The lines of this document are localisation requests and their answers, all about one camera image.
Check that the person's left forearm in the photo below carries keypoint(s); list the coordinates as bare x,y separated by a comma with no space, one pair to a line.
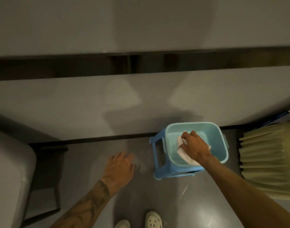
83,206

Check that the cream right clog shoe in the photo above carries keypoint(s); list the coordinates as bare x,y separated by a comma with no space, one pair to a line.
153,220

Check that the person's right forearm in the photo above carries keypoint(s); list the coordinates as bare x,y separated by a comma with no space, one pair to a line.
249,197

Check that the black metal wall strip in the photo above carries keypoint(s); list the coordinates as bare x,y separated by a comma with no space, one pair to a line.
135,64

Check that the blue plastic stool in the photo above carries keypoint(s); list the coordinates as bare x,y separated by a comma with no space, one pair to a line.
159,163

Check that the white cleaning cloth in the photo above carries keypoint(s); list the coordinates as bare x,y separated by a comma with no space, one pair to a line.
183,154

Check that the light blue plastic bucket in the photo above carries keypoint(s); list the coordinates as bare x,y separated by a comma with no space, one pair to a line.
216,140

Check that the person's right hand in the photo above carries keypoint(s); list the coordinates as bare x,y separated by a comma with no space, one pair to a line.
197,147

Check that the grey padded chair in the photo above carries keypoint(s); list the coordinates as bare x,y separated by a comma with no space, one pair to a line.
9,175

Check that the cream pleated curtain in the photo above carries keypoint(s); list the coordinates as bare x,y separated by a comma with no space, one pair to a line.
266,163

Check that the person's left hand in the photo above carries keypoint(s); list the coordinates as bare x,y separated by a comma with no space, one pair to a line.
118,168

